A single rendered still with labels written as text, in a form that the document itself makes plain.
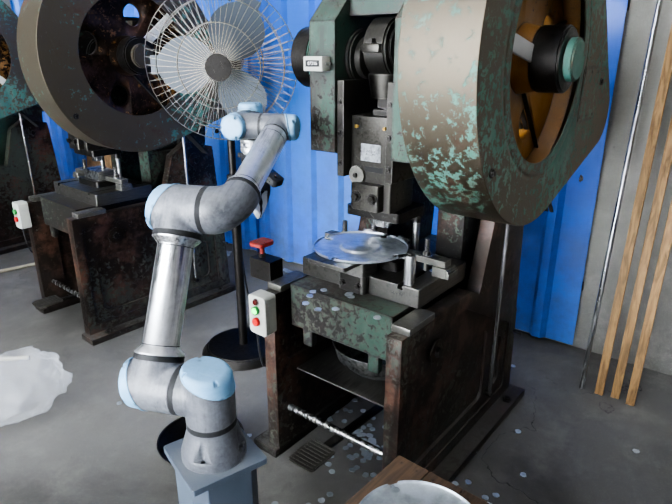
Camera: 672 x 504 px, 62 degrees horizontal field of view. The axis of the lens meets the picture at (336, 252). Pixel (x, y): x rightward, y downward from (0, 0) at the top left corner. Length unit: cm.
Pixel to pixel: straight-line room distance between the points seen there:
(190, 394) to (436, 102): 81
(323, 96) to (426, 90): 58
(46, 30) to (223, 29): 69
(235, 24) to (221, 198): 107
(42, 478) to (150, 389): 96
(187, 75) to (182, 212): 105
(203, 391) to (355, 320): 58
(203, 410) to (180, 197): 49
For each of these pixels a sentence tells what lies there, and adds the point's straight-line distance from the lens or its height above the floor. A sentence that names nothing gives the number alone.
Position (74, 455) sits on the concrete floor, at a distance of 230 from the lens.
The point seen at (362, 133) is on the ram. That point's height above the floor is 112.
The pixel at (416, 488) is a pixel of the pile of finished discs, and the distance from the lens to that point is 144.
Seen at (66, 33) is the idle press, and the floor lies 141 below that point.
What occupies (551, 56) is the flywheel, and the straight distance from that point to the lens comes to 144.
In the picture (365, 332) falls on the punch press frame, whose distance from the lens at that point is 167.
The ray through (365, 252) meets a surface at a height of 79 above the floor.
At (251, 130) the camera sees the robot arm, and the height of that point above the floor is 114.
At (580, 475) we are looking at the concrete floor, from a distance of 220.
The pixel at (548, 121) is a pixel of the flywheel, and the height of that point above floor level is 116.
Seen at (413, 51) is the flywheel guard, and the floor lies 135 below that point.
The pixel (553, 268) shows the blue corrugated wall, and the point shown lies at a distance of 283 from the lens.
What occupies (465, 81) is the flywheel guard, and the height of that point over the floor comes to 129.
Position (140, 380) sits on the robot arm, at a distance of 136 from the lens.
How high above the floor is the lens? 135
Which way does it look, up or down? 20 degrees down
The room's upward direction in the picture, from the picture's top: straight up
